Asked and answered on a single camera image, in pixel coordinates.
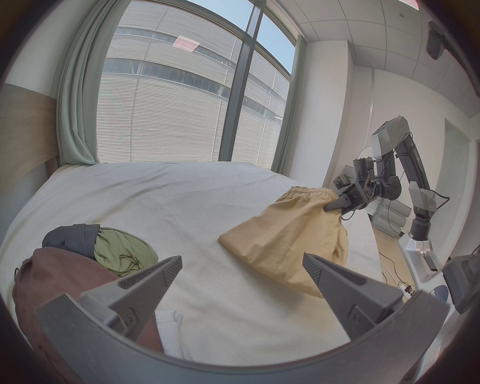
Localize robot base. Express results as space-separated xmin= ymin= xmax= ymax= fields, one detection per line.
xmin=397 ymin=238 xmax=450 ymax=302

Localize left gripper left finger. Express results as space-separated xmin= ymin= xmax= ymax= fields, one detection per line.
xmin=79 ymin=256 xmax=183 ymax=342

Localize grey-green curtain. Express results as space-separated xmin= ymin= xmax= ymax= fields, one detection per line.
xmin=272 ymin=35 xmax=308 ymax=175
xmin=56 ymin=0 xmax=132 ymax=166

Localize green garment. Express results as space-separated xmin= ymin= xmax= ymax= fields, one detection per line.
xmin=94 ymin=227 xmax=159 ymax=278

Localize black cable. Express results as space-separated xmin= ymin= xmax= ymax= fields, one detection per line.
xmin=429 ymin=189 xmax=451 ymax=211
xmin=378 ymin=250 xmax=413 ymax=293

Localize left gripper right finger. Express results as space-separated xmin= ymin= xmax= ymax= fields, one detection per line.
xmin=302 ymin=252 xmax=405 ymax=342

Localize white garment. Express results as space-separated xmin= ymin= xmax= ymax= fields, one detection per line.
xmin=155 ymin=309 xmax=194 ymax=361

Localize black garment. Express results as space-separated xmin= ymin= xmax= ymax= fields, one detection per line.
xmin=42 ymin=224 xmax=101 ymax=260

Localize bed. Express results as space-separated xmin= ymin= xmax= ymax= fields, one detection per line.
xmin=0 ymin=84 xmax=377 ymax=368

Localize brown garment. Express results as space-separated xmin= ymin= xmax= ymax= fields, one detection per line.
xmin=11 ymin=247 xmax=166 ymax=355

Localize window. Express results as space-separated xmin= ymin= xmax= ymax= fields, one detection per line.
xmin=95 ymin=0 xmax=297 ymax=169

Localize tan shorts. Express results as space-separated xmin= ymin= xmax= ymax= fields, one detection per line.
xmin=218 ymin=186 xmax=350 ymax=299

